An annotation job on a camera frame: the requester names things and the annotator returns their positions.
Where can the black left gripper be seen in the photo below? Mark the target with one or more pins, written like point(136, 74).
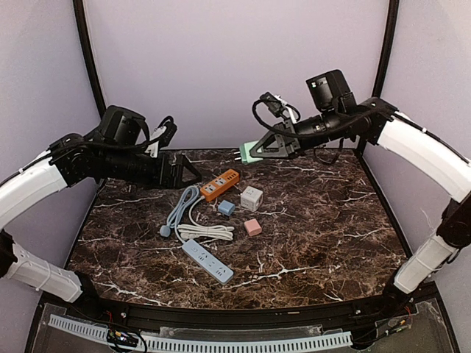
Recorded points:
point(166, 170)

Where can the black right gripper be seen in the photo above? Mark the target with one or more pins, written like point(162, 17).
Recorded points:
point(292, 140)

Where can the green charger plug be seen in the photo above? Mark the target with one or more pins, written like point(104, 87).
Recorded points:
point(243, 154)

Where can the light blue power strip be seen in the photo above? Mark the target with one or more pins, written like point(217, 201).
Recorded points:
point(214, 267)

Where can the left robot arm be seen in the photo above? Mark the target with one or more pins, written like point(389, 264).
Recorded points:
point(121, 147)

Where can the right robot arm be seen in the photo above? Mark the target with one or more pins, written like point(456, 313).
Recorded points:
point(380, 124)

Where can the light blue charger plug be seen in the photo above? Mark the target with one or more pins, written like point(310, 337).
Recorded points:
point(226, 208)

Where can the pink charger plug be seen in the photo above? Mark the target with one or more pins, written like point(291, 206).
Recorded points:
point(252, 227)

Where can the orange power strip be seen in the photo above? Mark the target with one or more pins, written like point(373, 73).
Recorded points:
point(219, 185)

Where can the white cube socket adapter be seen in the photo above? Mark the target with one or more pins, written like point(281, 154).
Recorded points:
point(251, 198)

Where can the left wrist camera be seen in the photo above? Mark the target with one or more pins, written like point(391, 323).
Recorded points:
point(161, 136)

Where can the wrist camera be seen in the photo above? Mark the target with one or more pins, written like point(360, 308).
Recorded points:
point(161, 136)
point(280, 108)

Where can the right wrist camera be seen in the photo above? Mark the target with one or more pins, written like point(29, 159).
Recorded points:
point(280, 108)

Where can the black front frame rail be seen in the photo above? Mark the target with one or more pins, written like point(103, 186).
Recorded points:
point(356, 313)

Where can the white slotted cable duct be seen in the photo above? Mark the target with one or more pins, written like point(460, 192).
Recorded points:
point(186, 340)

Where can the black right corner post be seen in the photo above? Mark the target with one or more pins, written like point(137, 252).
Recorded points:
point(386, 48)

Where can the black corner post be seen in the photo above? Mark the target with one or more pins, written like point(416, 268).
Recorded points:
point(88, 57)
point(386, 48)

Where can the black left corner post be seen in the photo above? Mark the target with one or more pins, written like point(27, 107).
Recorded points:
point(88, 57)

